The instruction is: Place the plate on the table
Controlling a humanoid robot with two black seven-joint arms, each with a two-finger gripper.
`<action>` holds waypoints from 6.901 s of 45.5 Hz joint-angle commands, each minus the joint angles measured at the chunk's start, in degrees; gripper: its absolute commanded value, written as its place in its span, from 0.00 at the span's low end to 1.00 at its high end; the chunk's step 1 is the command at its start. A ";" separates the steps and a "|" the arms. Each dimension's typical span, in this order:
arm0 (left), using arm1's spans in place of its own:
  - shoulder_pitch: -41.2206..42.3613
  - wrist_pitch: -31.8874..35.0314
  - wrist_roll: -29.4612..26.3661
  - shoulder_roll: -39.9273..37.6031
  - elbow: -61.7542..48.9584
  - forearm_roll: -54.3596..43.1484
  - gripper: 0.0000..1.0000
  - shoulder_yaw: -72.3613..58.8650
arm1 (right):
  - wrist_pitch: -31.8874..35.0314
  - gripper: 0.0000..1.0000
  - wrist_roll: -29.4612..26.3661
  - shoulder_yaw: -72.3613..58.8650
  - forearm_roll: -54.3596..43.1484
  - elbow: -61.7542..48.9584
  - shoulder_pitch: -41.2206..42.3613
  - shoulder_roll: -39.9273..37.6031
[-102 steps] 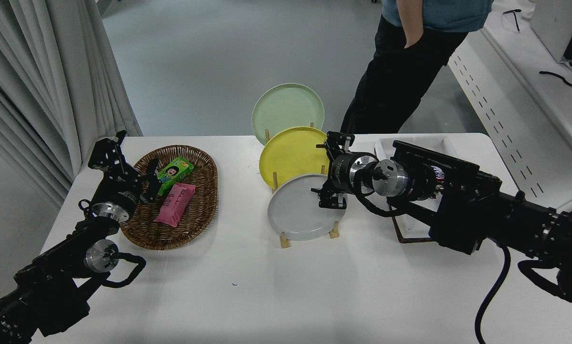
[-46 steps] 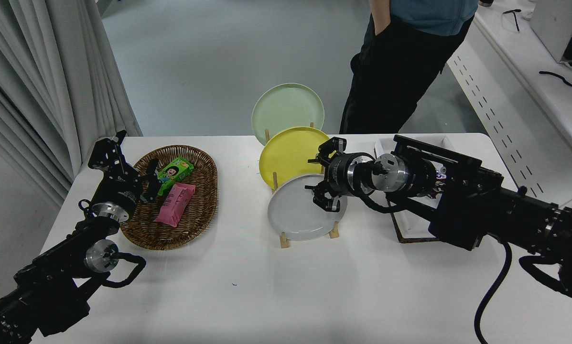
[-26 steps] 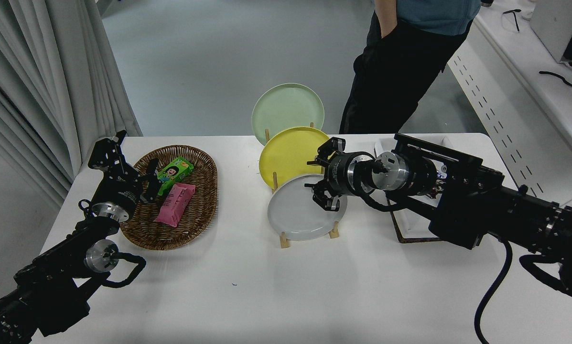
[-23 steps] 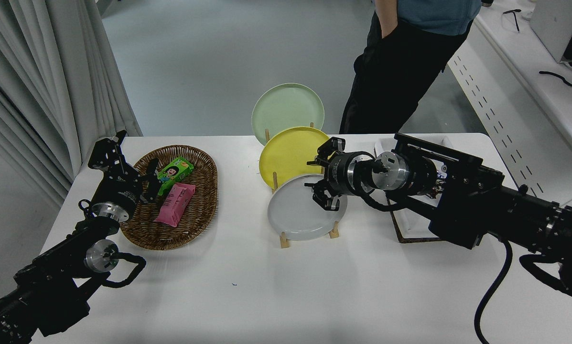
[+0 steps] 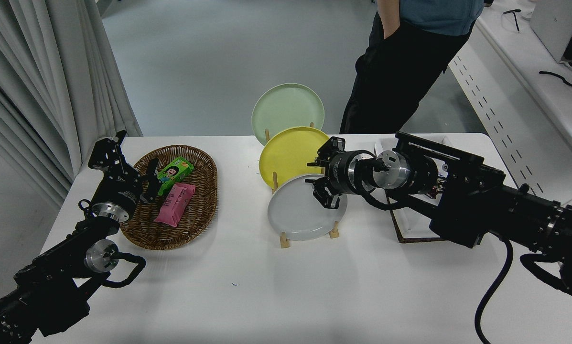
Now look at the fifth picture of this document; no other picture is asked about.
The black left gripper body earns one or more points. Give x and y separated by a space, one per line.
118 193

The white curtain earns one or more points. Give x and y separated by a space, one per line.
51 71

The person's forearm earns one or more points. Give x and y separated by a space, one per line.
390 16

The pink snack pack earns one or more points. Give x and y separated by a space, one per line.
175 204

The white tray with cork rim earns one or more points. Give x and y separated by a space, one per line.
412 223

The yellow plate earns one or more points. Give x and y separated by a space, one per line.
290 155

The grey plate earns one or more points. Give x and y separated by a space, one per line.
295 215

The person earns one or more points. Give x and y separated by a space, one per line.
400 76

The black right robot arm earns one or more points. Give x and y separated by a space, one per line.
477 200

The long white side table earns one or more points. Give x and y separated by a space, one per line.
505 110

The brown wicker basket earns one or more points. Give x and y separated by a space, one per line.
197 215

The pale green plate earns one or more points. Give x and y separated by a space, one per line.
286 107

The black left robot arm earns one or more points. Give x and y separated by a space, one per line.
51 282

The green snack pack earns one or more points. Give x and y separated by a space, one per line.
173 173

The silver laptop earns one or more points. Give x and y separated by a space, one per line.
551 24

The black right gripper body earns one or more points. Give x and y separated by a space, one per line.
342 173

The black glasses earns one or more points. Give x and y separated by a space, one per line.
516 19

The wooden plate rack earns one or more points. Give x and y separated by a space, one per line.
284 240

